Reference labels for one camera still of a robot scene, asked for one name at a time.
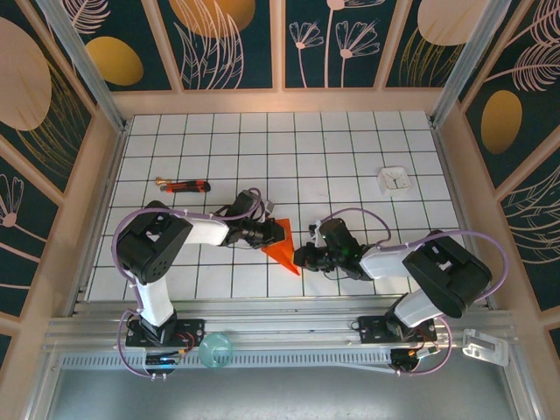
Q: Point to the clear teal glass bowl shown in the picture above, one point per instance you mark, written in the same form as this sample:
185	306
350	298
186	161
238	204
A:
214	350

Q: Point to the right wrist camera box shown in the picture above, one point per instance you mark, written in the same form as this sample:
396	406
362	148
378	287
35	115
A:
314	232

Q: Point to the white square clock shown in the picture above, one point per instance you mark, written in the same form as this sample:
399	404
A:
395	181

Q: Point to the white plastic bracket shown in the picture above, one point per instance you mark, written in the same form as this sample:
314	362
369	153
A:
485	347

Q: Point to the orange paper sheet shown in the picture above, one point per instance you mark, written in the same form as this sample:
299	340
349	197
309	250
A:
282	254

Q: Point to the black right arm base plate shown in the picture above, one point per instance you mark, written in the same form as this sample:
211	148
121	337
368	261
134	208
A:
372	326

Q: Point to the small brass fitting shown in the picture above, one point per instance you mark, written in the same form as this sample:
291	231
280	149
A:
162	180

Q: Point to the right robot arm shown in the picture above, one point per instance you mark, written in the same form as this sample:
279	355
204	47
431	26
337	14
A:
446	275

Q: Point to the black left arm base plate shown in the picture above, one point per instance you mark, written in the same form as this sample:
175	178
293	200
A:
194	328

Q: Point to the aluminium frame post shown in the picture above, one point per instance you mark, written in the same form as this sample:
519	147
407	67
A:
466	65
85	65

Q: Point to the orange black utility knife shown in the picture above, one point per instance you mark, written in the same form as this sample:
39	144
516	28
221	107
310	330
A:
188	187

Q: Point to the aluminium side rail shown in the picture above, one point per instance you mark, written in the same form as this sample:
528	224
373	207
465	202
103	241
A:
113	168
447	168

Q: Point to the aluminium mounting rail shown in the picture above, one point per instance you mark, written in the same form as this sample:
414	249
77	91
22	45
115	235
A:
284	324

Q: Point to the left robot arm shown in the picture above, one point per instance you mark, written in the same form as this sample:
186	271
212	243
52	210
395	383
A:
149	249

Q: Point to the black controller board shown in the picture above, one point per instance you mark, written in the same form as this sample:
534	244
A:
407	359
162	361

